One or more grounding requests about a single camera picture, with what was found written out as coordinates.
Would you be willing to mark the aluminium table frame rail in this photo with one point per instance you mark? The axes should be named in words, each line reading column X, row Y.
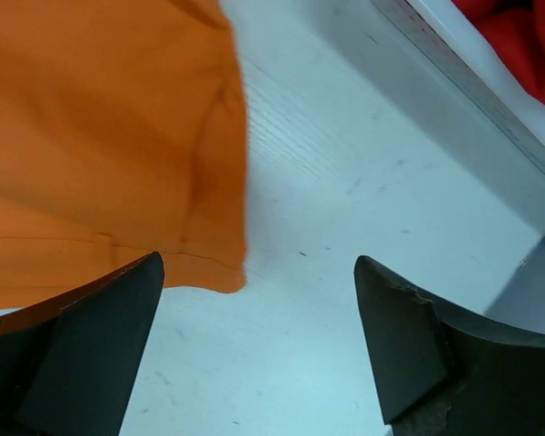
column 454, row 45

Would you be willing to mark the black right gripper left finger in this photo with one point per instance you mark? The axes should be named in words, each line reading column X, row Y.
column 68, row 364

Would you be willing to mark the orange trousers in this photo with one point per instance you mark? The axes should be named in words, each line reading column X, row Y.
column 123, row 131

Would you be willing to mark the red garment in basket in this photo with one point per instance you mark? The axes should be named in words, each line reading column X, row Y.
column 516, row 32

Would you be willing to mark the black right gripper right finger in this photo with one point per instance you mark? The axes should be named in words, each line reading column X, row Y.
column 440, row 369

